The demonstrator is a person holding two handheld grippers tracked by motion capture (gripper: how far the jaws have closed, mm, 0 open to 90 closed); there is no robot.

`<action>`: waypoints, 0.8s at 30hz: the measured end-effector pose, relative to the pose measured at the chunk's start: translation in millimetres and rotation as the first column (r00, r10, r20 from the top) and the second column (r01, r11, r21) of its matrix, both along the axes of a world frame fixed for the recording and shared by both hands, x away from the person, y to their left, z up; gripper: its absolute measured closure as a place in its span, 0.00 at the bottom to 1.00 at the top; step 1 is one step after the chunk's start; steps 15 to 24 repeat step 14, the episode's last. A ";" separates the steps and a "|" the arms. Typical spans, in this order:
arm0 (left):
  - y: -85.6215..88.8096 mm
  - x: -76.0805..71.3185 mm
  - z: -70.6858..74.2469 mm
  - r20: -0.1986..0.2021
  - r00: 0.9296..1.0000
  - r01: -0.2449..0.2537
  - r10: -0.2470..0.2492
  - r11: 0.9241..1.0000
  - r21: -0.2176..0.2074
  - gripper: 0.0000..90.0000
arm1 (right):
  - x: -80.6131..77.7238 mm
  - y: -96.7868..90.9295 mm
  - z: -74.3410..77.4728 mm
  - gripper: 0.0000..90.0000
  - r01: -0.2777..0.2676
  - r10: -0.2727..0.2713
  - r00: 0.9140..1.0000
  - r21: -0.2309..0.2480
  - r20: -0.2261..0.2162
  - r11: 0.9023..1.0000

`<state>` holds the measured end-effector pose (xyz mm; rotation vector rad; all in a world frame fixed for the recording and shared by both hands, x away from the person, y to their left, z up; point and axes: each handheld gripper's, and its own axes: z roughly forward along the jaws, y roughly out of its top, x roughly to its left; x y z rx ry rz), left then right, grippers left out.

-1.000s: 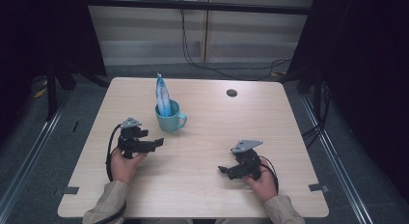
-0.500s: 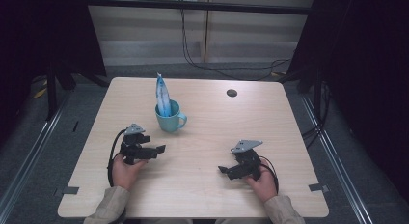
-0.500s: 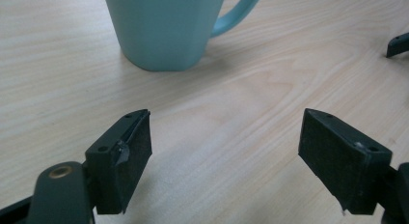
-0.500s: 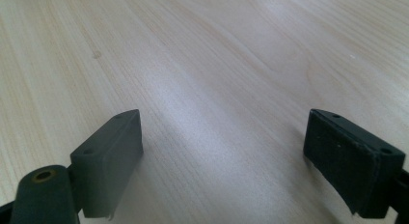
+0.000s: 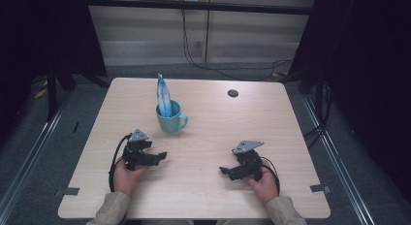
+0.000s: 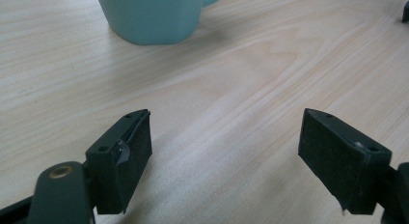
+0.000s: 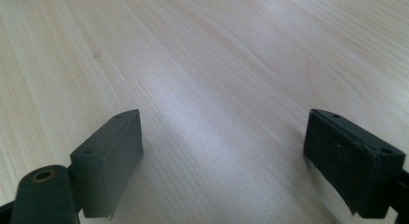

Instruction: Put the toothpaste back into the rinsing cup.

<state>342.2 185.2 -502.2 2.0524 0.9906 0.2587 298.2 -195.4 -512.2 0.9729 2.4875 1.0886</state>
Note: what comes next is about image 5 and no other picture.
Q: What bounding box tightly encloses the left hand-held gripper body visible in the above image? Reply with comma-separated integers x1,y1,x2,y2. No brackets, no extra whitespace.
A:
121,128,157,172

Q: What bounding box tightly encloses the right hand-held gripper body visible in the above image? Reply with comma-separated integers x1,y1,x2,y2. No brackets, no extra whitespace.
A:
231,140,266,183

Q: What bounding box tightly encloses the teal mug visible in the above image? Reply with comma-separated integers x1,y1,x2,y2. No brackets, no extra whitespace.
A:
155,99,189,135

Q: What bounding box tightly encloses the blue white toothpaste tube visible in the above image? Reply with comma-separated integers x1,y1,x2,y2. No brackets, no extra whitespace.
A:
156,72,174,118

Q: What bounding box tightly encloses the person's left hand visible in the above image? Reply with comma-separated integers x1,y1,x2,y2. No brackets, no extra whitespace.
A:
112,156,150,198

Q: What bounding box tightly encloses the person's right hand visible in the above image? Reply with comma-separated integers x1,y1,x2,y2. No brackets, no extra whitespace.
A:
246,168,281,206

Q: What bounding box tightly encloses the grey tape piece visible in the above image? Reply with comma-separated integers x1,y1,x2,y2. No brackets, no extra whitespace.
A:
62,186,80,197
309,183,332,194

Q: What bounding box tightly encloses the black metal stand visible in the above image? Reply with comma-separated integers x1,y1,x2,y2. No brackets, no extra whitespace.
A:
45,61,60,122

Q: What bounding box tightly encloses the yellow floor scrap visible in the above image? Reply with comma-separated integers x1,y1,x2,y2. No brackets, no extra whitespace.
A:
33,87,48,100

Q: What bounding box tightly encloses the black curtain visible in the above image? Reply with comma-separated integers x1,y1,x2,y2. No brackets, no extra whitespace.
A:
0,0,109,145
287,0,411,205

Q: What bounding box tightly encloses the black horizontal bar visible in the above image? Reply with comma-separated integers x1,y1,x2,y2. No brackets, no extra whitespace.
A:
85,0,317,16

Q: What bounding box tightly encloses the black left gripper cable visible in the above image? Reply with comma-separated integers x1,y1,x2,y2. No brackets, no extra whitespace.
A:
108,133,134,193

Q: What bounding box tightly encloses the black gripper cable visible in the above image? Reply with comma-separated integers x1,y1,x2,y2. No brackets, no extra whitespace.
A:
108,133,134,193
259,156,282,196

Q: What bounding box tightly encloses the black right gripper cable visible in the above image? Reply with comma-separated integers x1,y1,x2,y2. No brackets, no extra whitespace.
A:
259,156,282,196

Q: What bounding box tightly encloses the black cable bundle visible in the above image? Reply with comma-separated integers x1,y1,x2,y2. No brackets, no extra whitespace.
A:
301,82,333,149

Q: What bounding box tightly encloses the metal floor rail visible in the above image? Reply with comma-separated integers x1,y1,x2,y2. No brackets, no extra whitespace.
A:
0,94,72,219
301,95,376,225

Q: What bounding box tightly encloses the black wall cable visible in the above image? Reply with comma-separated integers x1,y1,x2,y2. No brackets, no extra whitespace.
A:
180,7,294,81

